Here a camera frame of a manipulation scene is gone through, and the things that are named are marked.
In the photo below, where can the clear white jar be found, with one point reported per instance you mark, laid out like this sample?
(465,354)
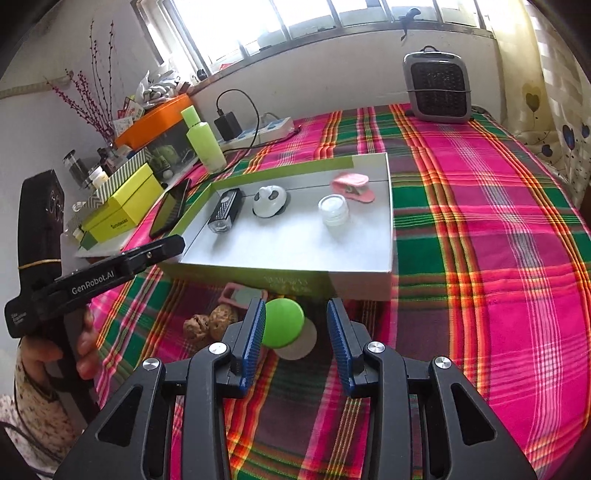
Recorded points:
(333,210)

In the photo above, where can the orange box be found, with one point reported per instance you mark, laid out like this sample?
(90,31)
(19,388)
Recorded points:
(157,120)

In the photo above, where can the green and white cardboard box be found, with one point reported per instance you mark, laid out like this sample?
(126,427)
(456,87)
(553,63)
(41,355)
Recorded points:
(286,240)

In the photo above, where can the colourful paper packets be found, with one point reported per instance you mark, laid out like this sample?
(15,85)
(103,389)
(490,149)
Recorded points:
(129,113)

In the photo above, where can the window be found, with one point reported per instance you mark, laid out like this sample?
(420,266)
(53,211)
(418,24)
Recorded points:
(323,14)

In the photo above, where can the yellow-green box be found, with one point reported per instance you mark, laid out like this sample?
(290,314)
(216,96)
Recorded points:
(124,203)

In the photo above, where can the black charger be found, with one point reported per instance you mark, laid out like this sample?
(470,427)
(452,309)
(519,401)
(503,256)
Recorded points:
(227,125)

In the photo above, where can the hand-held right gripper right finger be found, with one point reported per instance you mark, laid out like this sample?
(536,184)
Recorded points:
(339,346)

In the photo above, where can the dark green box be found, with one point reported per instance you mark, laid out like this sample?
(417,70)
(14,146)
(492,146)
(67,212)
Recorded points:
(85,240)

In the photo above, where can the clear glass tank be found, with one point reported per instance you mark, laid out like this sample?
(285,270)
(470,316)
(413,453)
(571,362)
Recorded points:
(173,138)

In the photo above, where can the person's left hand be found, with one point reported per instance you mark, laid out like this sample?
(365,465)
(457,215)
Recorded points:
(34,354)

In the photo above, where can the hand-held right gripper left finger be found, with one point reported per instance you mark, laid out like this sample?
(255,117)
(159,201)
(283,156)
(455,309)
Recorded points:
(256,341)

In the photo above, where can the grey space heater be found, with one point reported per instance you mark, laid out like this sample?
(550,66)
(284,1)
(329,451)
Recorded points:
(436,87)

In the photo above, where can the person's left forearm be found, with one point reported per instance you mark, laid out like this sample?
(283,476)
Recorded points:
(37,415)

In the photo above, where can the striped box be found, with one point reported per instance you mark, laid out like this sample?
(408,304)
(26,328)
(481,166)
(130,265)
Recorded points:
(124,170)

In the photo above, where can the black smartphone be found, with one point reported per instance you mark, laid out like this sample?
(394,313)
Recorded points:
(168,210)

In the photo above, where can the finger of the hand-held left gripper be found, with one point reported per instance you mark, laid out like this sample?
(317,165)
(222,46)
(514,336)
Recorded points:
(161,249)

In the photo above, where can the green and white mushroom stand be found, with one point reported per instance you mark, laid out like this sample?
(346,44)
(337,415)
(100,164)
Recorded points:
(281,323)

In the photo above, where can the pink clip with green pad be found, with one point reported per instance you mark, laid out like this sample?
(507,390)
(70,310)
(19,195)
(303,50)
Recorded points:
(244,295)
(351,180)

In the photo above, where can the white power strip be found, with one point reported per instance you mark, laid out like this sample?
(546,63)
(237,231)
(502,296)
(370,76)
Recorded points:
(272,127)

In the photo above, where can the light green bottle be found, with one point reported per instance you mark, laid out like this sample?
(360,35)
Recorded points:
(205,143)

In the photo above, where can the white round toy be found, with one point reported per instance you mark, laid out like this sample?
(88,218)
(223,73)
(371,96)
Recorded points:
(268,201)

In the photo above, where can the red flower branches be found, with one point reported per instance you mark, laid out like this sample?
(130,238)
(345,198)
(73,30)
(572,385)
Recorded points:
(105,129)

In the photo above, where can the heart print curtain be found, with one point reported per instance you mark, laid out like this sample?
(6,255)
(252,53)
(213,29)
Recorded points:
(563,92)

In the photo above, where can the brown walnut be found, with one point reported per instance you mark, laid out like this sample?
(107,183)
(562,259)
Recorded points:
(223,321)
(196,326)

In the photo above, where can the glass jar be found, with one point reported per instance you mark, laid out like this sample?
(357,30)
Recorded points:
(75,170)

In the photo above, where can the black flashlight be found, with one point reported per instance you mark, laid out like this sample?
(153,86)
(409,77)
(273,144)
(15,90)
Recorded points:
(226,210)

